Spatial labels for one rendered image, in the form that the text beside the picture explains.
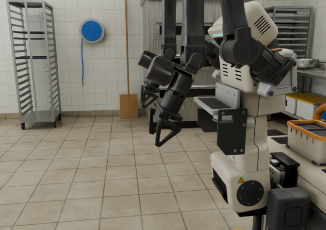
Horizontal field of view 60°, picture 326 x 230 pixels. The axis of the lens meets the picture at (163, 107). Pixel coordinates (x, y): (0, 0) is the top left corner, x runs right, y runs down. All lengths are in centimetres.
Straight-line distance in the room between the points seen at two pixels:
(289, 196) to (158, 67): 63
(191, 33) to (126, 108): 412
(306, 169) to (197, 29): 69
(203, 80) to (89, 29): 202
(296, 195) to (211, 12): 338
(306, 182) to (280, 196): 16
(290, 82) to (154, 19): 326
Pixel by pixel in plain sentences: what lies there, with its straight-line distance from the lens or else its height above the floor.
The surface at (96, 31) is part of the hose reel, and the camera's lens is 486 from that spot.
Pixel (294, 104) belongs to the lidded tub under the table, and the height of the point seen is 39.
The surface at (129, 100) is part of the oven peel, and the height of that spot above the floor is 31.
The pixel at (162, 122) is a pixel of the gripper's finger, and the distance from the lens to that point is 73.
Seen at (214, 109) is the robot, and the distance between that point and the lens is 94.
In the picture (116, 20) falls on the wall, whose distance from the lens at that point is 500.
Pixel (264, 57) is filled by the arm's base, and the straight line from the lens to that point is 83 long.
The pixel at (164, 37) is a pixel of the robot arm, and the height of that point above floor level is 128.
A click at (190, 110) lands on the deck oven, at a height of 28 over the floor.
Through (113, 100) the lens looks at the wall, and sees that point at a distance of 509.
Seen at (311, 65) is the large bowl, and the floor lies 95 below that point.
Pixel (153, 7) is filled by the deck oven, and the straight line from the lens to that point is 403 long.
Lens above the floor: 125
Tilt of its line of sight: 13 degrees down
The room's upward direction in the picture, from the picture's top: straight up
